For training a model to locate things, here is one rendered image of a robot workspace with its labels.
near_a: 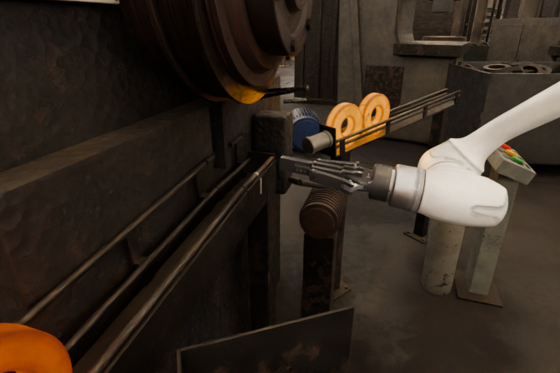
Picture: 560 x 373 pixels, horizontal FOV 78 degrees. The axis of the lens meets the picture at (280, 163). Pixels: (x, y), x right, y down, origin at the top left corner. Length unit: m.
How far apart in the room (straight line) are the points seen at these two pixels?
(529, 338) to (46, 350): 1.49
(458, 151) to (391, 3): 2.60
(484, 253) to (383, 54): 2.19
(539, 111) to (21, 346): 0.83
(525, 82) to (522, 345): 1.74
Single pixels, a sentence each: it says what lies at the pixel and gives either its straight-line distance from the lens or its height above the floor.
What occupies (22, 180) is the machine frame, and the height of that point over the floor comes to 0.87.
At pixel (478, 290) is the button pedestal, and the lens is 1.71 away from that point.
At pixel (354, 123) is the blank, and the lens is 1.25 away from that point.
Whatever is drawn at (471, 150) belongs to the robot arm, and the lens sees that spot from 0.86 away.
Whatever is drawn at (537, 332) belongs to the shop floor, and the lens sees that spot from 1.67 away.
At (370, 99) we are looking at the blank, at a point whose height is 0.79.
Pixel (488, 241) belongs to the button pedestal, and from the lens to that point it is 1.58.
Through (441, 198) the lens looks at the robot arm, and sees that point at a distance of 0.71.
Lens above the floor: 1.03
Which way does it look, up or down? 22 degrees down
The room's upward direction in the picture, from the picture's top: straight up
